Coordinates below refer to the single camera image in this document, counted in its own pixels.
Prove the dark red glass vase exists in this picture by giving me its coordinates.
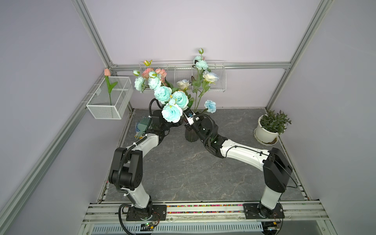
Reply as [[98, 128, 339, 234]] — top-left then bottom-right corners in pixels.
[[185, 123, 199, 142]]

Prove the large teal rose spray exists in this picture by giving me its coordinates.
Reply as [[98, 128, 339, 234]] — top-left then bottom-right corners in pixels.
[[133, 70, 189, 122]]

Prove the teal white rose spray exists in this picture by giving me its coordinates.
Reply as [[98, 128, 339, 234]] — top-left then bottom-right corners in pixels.
[[177, 48, 219, 111]]

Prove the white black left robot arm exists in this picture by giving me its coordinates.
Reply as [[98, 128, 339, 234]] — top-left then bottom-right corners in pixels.
[[108, 118, 183, 210]]

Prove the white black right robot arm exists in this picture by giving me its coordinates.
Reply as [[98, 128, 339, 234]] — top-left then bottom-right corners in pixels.
[[184, 110, 293, 213]]

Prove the green hand brush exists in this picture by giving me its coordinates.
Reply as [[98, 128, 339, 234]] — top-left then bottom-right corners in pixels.
[[135, 116, 150, 139]]

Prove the pink rose spray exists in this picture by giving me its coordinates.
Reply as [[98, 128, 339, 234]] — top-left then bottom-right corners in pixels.
[[141, 60, 167, 85]]

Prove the potted green plant white pot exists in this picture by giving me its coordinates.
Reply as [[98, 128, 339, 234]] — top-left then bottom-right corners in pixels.
[[254, 109, 292, 146]]

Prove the pink tulip in basket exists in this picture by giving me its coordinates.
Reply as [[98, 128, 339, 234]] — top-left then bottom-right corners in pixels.
[[104, 68, 118, 105]]

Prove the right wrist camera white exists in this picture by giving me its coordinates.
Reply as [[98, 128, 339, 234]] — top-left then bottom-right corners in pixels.
[[183, 108, 195, 125]]

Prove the white wire basket back wall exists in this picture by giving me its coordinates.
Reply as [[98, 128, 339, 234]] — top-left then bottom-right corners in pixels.
[[151, 60, 227, 92]]

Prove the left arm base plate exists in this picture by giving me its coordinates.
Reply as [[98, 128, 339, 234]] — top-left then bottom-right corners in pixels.
[[126, 204, 167, 221]]

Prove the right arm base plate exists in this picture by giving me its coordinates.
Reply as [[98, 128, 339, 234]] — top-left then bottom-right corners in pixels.
[[243, 203, 285, 219]]

